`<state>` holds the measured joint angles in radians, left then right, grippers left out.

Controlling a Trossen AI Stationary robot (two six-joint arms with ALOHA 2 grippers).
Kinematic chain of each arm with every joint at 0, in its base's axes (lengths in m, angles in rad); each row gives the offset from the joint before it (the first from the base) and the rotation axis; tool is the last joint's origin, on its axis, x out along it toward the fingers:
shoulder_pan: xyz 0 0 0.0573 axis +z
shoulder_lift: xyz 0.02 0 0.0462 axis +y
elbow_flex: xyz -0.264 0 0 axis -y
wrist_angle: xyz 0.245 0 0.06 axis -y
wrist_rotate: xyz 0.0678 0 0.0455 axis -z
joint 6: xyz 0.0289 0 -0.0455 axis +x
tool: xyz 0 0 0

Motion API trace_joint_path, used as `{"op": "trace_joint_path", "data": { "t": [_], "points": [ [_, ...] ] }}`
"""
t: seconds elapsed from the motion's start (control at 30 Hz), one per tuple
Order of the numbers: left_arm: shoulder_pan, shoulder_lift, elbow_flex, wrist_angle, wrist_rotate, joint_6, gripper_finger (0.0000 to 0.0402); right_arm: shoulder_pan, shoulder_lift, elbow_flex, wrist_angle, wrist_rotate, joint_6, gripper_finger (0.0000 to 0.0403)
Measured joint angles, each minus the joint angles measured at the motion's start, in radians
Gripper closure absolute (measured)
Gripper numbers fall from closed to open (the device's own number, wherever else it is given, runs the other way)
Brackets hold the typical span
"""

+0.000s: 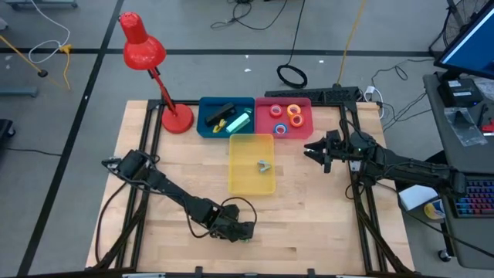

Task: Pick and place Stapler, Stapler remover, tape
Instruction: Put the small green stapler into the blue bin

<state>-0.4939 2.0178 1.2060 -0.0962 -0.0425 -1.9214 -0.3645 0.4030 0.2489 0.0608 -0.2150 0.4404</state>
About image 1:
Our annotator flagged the black floor fan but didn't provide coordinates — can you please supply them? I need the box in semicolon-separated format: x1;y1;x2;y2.
428;0;491;59

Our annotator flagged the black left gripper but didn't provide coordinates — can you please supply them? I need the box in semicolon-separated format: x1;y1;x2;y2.
209;203;256;244

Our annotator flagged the yellow plug cable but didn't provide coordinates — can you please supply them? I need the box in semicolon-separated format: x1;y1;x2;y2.
57;44;73;92

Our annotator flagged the grey stand foot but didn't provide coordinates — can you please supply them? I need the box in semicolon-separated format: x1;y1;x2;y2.
3;0;78;11
0;85;39;98

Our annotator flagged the blue plastic tray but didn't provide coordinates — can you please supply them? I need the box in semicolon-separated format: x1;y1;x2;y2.
195;96;255;139

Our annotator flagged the pink plastic tray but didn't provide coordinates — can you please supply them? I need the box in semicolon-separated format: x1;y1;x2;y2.
253;97;313;140

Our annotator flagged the yellow rod with black foot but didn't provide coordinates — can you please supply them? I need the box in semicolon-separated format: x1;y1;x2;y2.
0;34;49;78

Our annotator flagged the yellow floor cable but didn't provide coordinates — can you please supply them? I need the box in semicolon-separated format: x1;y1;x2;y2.
336;0;367;86

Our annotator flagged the yellow plastic tray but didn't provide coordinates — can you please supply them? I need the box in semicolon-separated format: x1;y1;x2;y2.
227;133;276;195

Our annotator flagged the backlit keyboard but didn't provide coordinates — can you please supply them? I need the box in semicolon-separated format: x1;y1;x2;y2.
453;179;494;219

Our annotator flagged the white power adapter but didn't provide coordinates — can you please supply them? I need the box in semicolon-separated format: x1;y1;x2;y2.
362;84;385;119

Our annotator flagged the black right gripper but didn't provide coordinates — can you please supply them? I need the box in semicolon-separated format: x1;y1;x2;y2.
303;129;374;175

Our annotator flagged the white box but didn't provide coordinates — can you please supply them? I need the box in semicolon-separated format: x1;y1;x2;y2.
397;184;439;212

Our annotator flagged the black floor cable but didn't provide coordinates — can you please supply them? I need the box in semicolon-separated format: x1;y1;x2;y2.
210;0;289;31

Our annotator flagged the black aluminium table frame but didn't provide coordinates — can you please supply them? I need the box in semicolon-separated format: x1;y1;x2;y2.
86;98;416;278

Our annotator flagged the red desk lamp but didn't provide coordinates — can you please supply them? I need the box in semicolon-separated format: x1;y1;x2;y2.
118;11;195;135

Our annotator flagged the white floor cable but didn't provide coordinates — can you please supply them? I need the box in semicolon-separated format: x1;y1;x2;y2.
27;0;71;65

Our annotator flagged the mint green stapler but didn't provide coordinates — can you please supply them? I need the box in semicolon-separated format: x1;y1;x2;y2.
225;112;251;134

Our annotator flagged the black mini computer box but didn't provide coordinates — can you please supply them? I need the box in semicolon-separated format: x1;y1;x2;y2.
436;76;483;108

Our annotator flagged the grey cart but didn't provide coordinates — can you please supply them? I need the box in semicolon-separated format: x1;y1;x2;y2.
393;150;494;270

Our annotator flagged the coiled black cable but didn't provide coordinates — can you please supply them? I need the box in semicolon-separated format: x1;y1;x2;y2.
276;0;309;90

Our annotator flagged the computer monitor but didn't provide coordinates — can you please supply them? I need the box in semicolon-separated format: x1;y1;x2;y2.
434;0;494;80

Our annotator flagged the clear plastic bag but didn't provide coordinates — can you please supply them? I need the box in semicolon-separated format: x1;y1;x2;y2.
443;106;488;147

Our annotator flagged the black perforated bar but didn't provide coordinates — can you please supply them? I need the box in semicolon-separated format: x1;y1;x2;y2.
264;85;362;104

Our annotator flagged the black stapler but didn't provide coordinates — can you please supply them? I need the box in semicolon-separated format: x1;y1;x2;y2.
204;102;237;127

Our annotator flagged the black floor object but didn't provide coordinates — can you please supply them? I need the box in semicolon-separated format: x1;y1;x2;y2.
0;118;16;147

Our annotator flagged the grey desk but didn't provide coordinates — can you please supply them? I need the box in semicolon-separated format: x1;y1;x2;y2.
422;71;494;175

